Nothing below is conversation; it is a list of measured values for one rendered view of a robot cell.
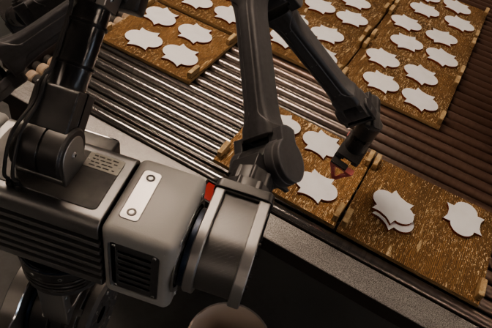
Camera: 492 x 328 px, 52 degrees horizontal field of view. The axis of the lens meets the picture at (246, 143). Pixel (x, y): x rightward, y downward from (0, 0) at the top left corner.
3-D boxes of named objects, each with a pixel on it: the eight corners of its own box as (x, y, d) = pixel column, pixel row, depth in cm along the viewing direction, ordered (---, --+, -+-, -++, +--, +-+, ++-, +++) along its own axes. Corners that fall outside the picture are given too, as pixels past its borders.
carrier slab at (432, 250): (476, 308, 132) (479, 305, 131) (335, 231, 142) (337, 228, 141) (496, 219, 155) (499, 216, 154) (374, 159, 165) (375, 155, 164)
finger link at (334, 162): (319, 176, 138) (332, 157, 131) (329, 160, 143) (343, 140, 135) (340, 190, 137) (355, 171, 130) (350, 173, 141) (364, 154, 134)
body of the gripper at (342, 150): (334, 155, 133) (345, 138, 127) (348, 133, 139) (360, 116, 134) (355, 168, 132) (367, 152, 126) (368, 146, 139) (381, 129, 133)
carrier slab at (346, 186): (333, 229, 142) (334, 225, 141) (212, 162, 153) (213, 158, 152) (373, 158, 166) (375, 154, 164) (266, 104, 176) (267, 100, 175)
